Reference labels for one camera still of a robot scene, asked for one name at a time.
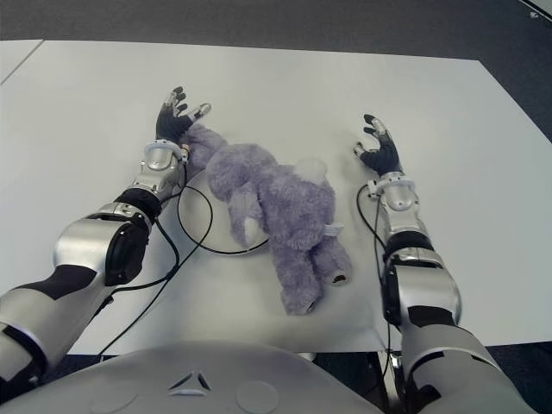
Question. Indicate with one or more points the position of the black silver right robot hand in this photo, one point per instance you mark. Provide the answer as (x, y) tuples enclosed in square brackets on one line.
[(386, 157)]

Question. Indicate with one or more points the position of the grey robot torso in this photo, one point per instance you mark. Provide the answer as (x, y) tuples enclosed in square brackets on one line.
[(194, 379)]

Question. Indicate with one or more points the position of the white plate black rim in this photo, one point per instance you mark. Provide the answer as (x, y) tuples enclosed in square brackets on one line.
[(198, 224)]

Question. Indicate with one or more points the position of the metal table bracket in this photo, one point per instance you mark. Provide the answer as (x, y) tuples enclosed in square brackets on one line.
[(392, 379)]

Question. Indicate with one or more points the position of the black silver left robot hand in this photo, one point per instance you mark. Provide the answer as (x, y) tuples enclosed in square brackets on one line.
[(170, 123)]

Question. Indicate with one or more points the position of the purple plush rabbit doll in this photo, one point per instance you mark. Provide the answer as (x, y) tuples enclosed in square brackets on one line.
[(284, 202)]

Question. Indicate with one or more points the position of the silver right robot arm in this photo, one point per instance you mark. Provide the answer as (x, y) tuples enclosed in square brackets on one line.
[(422, 280)]

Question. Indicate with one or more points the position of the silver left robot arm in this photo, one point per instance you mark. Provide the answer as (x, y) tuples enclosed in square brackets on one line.
[(86, 250)]

